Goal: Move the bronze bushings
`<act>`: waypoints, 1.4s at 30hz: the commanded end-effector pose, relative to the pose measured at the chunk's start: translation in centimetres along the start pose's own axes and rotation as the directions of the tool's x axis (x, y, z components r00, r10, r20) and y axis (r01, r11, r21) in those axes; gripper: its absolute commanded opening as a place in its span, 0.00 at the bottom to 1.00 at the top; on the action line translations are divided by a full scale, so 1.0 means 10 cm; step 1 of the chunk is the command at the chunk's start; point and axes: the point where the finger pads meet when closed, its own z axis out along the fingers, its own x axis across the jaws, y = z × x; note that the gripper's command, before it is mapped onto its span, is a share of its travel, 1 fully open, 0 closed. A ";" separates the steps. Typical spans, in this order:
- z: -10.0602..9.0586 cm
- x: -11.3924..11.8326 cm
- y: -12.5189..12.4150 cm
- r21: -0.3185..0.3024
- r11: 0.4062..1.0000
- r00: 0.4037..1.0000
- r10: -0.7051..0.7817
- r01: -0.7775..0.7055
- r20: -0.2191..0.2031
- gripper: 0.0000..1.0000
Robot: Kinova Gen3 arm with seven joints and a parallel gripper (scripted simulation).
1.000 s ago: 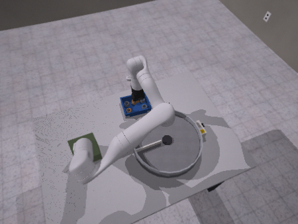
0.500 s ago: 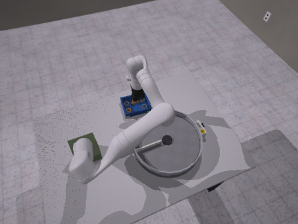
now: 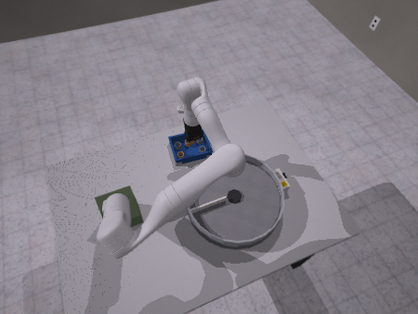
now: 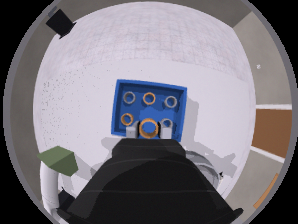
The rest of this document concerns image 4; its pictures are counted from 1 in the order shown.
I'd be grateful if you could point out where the blue crate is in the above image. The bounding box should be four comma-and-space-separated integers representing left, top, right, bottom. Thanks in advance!
111, 79, 187, 142

